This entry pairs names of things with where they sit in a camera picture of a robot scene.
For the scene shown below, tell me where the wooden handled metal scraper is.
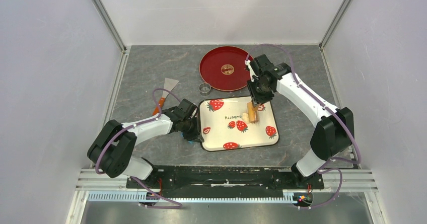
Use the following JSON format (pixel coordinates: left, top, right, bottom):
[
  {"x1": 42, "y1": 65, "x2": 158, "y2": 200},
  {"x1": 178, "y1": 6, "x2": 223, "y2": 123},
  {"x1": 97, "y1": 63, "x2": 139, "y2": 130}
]
[{"x1": 152, "y1": 78, "x2": 179, "y2": 116}]

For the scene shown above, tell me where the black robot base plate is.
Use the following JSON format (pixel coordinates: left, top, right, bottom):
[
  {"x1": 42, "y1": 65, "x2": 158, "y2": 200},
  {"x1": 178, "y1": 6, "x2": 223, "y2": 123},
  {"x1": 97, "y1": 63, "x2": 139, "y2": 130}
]
[{"x1": 143, "y1": 166, "x2": 324, "y2": 198}]

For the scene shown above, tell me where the beige dough lump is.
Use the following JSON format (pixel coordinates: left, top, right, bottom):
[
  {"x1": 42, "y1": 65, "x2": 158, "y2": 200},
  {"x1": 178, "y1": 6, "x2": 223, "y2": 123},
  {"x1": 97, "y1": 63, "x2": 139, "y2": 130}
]
[{"x1": 242, "y1": 112, "x2": 250, "y2": 123}]

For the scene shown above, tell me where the round red lacquer tray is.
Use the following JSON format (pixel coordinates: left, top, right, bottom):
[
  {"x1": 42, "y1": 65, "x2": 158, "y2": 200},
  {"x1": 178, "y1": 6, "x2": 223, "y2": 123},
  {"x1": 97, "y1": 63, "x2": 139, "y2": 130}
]
[{"x1": 199, "y1": 46, "x2": 252, "y2": 92}]

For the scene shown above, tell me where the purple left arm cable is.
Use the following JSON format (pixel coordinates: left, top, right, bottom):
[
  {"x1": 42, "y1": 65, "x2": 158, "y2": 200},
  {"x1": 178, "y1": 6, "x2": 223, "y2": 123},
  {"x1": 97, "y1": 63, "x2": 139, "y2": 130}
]
[{"x1": 95, "y1": 88, "x2": 183, "y2": 210}]

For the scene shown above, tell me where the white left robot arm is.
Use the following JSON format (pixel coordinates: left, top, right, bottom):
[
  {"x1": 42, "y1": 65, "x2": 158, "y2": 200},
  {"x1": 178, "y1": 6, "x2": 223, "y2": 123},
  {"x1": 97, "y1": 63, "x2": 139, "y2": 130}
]
[{"x1": 87, "y1": 99, "x2": 203, "y2": 188}]

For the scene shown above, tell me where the wooden rolling pin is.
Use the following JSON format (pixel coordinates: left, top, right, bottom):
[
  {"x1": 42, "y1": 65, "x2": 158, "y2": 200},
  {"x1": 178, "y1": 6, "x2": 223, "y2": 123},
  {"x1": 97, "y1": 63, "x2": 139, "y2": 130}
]
[{"x1": 247, "y1": 101, "x2": 259, "y2": 123}]

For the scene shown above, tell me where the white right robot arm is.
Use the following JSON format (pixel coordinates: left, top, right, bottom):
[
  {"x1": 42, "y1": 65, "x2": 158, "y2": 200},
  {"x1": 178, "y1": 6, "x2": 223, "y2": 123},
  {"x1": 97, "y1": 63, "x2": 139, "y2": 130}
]
[{"x1": 245, "y1": 54, "x2": 354, "y2": 188}]

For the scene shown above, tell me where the slotted grey cable duct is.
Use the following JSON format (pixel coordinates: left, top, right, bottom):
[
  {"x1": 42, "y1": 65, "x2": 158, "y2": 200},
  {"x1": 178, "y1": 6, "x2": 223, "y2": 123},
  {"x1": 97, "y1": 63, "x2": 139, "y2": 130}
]
[{"x1": 87, "y1": 191, "x2": 297, "y2": 204}]

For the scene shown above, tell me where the blue toy brick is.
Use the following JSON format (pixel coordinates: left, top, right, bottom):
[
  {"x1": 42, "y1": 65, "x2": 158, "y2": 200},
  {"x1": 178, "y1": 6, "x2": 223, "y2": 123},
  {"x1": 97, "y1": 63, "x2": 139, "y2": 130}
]
[{"x1": 181, "y1": 133, "x2": 195, "y2": 144}]

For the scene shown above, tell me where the white strawberry print tray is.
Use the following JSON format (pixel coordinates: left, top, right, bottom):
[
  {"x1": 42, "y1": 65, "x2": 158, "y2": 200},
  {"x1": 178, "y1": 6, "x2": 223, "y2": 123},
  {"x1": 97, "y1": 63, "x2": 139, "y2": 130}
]
[{"x1": 198, "y1": 96, "x2": 279, "y2": 152}]

